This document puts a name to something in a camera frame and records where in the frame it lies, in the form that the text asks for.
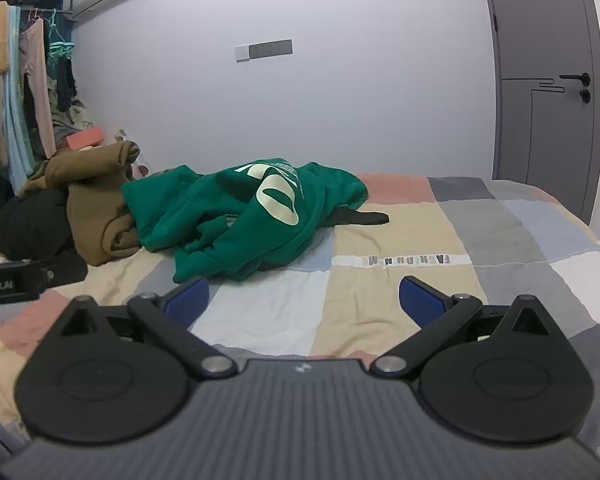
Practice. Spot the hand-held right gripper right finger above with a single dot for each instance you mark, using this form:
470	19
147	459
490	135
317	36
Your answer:
422	305

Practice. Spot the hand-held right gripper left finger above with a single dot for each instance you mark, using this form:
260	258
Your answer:
187	302

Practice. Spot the green hoodie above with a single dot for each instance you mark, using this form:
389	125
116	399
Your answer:
240	215

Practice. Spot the green clothes hangers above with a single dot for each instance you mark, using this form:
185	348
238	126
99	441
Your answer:
60	47

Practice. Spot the patchwork bed sheet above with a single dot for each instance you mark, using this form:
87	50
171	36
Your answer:
430	260

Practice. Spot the black garment pile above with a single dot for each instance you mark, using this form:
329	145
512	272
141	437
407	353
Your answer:
27	227

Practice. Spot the dark sock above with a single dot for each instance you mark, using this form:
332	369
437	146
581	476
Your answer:
362	217

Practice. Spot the brown garment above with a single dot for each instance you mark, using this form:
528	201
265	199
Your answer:
97	195

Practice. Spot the pink box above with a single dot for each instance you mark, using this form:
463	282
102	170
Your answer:
84	139

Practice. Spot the camouflage cloth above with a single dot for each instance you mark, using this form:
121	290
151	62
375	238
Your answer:
72	122

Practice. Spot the hanging dark garment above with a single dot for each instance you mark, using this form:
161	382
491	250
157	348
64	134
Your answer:
65	85

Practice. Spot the hanging pink garment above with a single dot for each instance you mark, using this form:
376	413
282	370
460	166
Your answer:
36	80

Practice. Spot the grey door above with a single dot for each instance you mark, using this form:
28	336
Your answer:
545	75

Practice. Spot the black door lock knob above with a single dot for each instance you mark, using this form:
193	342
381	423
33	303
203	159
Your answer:
584	95

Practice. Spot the grey wall switch panel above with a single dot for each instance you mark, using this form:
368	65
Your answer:
264	50

